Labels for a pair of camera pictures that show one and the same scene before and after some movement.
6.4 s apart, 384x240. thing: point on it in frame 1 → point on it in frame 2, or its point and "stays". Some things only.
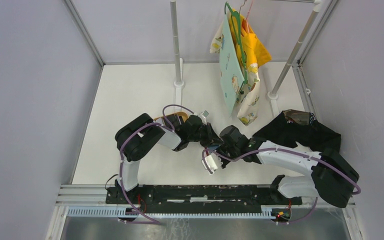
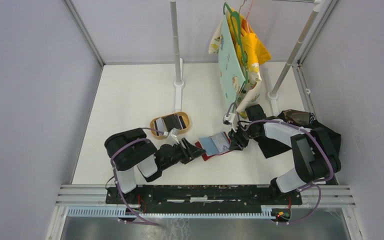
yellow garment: x=250 y=48 stays
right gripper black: x=223 y=162 → x=236 y=141
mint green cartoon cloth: x=231 y=76 stays
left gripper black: x=212 y=138 → x=191 y=152
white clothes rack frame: x=178 y=84 stays
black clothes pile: x=294 y=126 stays
